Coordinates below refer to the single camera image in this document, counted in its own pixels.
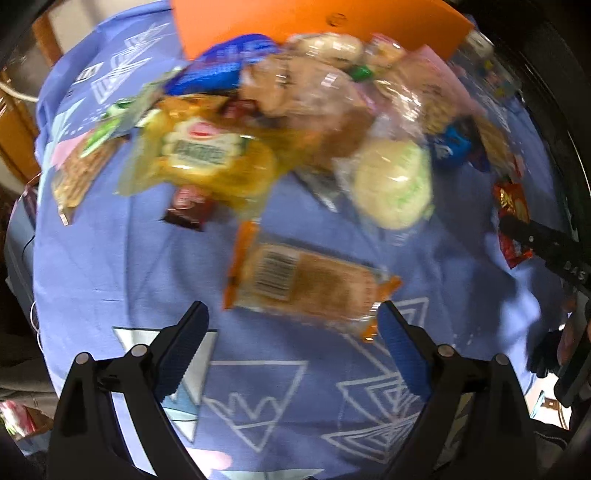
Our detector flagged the blue printed tablecloth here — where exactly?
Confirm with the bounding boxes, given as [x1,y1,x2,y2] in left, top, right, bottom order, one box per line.
[32,0,573,480]

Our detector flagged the yellow bread packet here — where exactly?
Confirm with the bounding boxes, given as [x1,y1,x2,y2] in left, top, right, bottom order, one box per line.
[117,95,278,209]

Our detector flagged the clear bread packet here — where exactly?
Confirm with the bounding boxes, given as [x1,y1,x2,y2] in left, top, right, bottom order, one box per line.
[240,58,365,121]

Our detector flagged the blue snack packet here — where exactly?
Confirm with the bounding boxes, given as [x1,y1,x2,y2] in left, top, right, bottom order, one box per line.
[166,37,287,95]

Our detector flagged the clear packets at edge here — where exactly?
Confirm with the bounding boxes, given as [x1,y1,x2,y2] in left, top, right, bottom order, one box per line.
[462,30,520,100]

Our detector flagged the small blue packet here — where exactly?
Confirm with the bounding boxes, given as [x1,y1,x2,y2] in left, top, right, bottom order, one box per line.
[427,122,474,167]

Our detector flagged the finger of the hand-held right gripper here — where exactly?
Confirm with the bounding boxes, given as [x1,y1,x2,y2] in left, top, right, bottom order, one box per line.
[500,216,591,296]

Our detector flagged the wooden chair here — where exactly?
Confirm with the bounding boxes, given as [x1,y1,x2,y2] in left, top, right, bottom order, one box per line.
[0,0,63,185]

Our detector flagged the round pale bun packet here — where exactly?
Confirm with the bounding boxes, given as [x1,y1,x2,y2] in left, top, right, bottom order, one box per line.
[332,136,437,241]

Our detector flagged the green white snack packet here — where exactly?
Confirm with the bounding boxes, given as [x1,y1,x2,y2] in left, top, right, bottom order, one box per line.
[99,69,181,139]

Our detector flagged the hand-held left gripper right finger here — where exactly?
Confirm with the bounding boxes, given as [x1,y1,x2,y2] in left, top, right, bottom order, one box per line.
[376,300,546,480]

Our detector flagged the brown bread packet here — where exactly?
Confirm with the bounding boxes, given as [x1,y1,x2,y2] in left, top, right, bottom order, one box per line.
[277,106,377,174]

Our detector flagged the orange-edged cracker packet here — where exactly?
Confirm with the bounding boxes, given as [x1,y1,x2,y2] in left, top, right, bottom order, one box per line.
[222,220,403,343]

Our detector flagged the person's right hand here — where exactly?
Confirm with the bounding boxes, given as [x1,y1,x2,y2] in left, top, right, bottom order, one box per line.
[556,295,588,366]

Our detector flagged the pink cookie packet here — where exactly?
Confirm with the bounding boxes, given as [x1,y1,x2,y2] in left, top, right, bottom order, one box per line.
[392,46,481,134]

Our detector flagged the clear cracker packet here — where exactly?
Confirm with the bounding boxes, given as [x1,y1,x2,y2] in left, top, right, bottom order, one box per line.
[471,115,525,178]

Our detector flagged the orange cardboard box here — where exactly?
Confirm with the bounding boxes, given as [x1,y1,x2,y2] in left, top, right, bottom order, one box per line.
[170,0,476,63]

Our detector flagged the dark brown chocolate packet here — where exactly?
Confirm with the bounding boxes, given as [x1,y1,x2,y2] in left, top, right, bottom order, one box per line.
[161,185,215,232]

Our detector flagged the green-label cracker packet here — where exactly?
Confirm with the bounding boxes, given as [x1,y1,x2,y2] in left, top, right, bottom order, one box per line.
[51,124,127,227]

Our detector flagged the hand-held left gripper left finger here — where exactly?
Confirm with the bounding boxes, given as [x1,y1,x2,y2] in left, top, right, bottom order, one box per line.
[48,301,218,480]

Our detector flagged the red snack packet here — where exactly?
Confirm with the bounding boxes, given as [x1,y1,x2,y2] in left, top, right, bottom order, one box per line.
[492,180,534,269]

